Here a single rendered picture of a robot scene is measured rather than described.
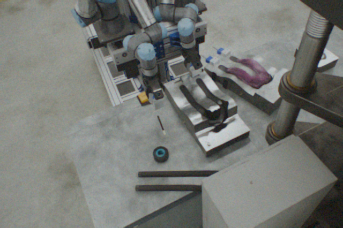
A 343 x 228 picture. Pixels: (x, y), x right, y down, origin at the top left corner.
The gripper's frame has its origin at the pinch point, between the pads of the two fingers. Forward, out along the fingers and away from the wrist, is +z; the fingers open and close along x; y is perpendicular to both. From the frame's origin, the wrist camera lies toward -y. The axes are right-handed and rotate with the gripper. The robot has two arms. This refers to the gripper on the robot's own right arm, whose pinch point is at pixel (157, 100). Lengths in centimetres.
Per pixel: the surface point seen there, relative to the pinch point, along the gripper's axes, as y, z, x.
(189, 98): -2.5, 7.1, -18.4
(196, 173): -45.5, 4.8, 0.8
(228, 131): -30.7, 8.8, -25.7
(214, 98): -10.9, 5.0, -29.4
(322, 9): -67, -87, -17
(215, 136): -30.2, 8.8, -18.6
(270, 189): -83, -52, 0
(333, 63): -19, 10, -108
